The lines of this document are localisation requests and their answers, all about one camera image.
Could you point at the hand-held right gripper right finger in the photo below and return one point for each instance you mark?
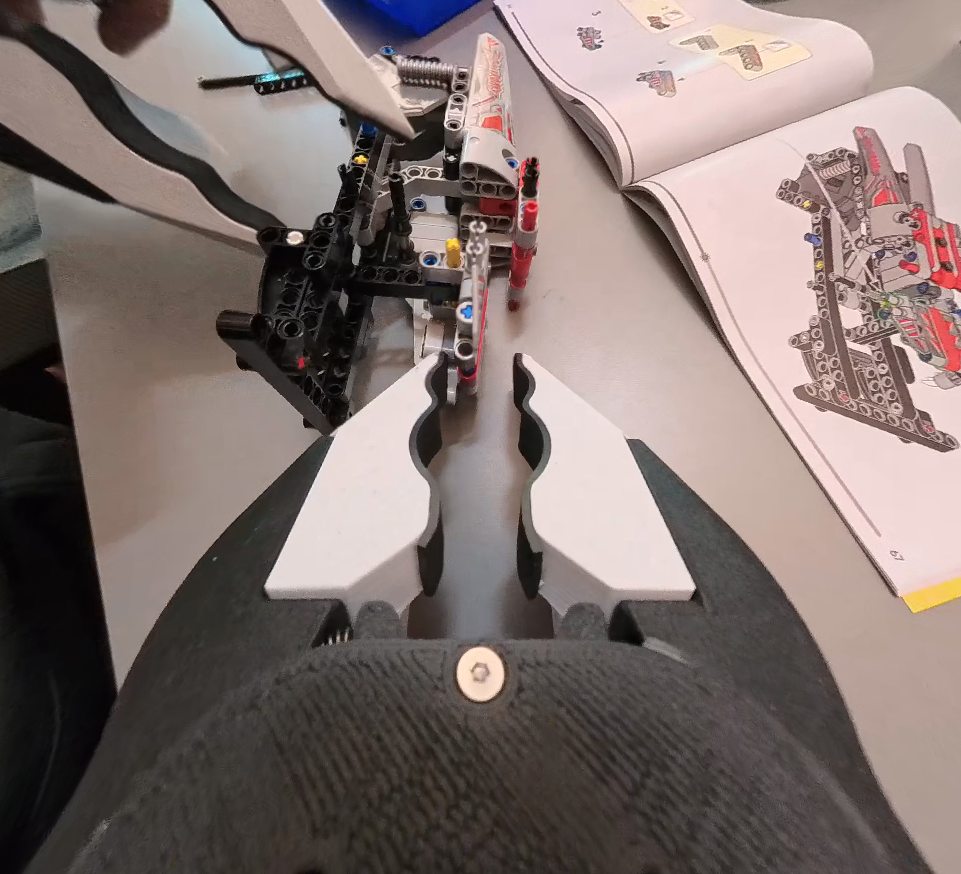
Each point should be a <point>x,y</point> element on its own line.
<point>600,513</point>

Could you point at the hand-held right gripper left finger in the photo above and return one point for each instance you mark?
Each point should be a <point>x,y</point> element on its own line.
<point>352,513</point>

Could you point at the toy brick vehicle model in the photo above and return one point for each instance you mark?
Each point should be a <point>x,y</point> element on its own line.
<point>315,289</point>

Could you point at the grey desk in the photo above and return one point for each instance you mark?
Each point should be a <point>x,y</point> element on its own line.
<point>637,333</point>

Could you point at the person's left hand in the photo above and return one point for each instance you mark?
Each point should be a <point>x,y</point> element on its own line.
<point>135,11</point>

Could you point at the black rod with beam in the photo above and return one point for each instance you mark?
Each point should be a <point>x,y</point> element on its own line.
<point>254,82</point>

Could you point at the open instruction booklet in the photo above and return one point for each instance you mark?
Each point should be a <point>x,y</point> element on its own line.
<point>750,138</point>

